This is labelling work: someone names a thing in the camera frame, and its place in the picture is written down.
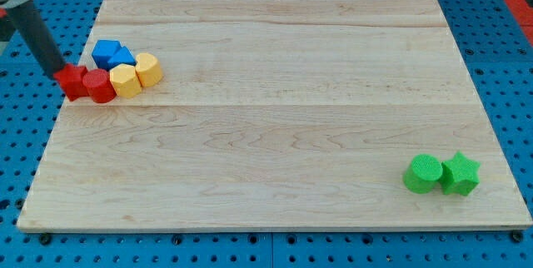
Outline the blue cube block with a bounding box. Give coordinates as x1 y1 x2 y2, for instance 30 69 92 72
91 39 121 71

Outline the red cylinder block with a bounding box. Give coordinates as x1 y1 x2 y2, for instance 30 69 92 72
82 68 117 103

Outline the yellow cylinder block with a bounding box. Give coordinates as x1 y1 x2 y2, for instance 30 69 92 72
135 52 163 87

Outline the green cylinder block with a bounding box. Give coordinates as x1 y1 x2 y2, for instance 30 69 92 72
403 154 443 194

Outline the yellow hexagon block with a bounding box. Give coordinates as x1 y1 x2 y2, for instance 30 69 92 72
109 64 142 98

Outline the wooden board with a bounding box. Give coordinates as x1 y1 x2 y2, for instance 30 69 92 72
17 0 532 233

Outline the green star block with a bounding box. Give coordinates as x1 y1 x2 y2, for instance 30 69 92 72
439 151 481 196

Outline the blue triangle block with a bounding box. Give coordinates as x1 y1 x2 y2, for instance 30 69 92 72
107 47 137 71

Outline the red star block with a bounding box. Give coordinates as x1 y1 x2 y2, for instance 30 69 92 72
53 63 88 102

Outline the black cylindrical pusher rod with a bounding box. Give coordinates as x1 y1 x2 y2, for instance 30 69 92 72
6 0 66 79

